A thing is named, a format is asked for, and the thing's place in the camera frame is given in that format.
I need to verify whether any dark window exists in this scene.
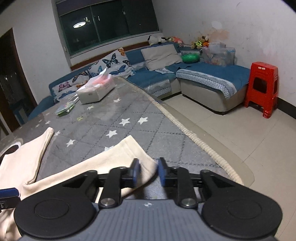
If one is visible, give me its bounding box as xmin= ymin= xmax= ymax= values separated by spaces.
xmin=56 ymin=0 xmax=159 ymax=55

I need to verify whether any butterfly pillow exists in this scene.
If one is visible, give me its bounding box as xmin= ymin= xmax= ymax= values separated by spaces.
xmin=88 ymin=48 xmax=135 ymax=78
xmin=51 ymin=70 xmax=90 ymax=103

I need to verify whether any grey star tablecloth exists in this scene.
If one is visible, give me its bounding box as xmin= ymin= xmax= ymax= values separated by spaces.
xmin=0 ymin=76 xmax=244 ymax=202

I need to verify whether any white tissue box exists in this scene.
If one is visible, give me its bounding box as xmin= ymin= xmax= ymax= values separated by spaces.
xmin=76 ymin=68 xmax=115 ymax=104

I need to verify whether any red plastic stool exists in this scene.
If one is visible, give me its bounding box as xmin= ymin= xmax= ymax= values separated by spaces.
xmin=244 ymin=62 xmax=279 ymax=118

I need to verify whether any grey cushion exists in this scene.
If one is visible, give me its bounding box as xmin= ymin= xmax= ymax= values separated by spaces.
xmin=141 ymin=44 xmax=182 ymax=71

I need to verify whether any cream garment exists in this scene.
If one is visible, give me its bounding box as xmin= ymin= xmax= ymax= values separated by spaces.
xmin=0 ymin=126 xmax=159 ymax=241

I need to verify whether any black white plush toy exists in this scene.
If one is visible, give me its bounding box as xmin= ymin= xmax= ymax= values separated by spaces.
xmin=147 ymin=35 xmax=163 ymax=46

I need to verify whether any left butterfly pillow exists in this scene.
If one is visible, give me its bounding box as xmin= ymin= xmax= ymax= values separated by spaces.
xmin=51 ymin=70 xmax=90 ymax=103

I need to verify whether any blue sectional sofa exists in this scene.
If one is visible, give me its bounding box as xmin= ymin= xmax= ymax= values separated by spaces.
xmin=29 ymin=48 xmax=250 ymax=120

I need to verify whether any yellow orange plush toy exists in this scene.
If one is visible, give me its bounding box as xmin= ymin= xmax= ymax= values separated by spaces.
xmin=191 ymin=36 xmax=209 ymax=50

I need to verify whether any right butterfly pillow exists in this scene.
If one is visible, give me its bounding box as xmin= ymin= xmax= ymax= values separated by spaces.
xmin=88 ymin=48 xmax=135 ymax=78

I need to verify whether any green bowl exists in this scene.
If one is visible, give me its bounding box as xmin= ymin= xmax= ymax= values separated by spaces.
xmin=181 ymin=54 xmax=200 ymax=64

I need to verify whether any dark wooden door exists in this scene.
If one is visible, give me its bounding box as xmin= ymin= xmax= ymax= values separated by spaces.
xmin=1 ymin=29 xmax=37 ymax=132

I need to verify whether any clear plastic storage bin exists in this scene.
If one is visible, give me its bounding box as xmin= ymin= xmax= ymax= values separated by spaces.
xmin=201 ymin=43 xmax=236 ymax=66

